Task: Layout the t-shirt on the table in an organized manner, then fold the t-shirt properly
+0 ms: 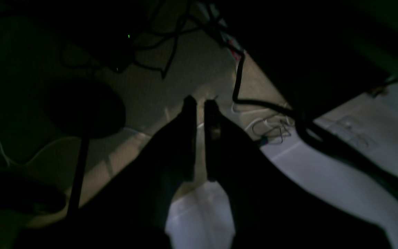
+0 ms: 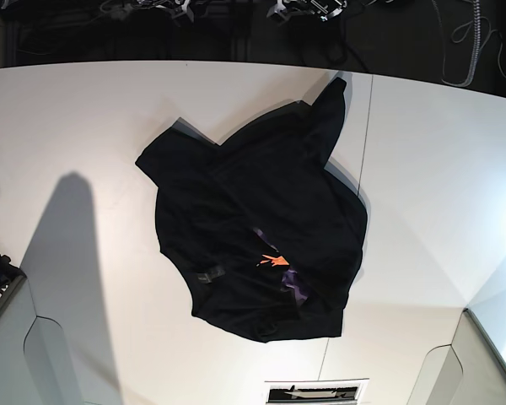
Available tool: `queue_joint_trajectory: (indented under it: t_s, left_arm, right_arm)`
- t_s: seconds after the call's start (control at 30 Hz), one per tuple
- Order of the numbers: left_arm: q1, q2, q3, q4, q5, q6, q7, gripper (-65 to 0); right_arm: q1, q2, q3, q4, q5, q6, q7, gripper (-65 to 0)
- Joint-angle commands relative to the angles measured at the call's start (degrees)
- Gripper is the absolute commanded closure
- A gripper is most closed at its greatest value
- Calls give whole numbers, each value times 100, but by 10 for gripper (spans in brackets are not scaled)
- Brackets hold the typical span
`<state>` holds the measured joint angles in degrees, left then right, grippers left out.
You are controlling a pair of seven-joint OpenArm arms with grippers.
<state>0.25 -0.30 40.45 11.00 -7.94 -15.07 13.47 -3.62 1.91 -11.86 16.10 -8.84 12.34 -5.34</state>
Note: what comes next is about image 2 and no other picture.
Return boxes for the printed paper label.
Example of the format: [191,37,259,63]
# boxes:
[265,379,369,405]

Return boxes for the black graphic t-shirt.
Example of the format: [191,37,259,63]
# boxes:
[136,78,368,343]

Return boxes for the grey cable loop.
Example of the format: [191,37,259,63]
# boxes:
[430,0,506,88]

